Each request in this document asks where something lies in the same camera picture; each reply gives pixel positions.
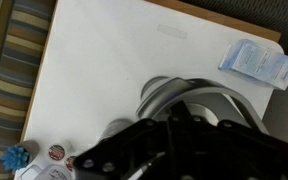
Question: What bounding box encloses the clear jar with lid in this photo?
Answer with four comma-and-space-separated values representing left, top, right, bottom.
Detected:
17, 165, 72, 180

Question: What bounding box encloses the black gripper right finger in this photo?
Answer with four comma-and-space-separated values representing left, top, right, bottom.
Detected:
170, 102, 288, 180

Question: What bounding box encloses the blue tea box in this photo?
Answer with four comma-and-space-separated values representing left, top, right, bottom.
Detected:
218, 39, 288, 90

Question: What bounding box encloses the striped sofa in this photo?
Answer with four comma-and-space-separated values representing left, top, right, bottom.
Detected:
0, 0, 58, 180

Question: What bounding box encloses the white table board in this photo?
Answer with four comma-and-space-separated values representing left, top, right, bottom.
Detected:
22, 0, 273, 168

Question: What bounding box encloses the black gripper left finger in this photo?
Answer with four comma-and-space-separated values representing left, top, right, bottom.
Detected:
74, 119, 168, 180

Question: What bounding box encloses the grey coffeemaker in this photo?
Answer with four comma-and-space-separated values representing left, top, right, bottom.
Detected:
136, 76, 268, 134

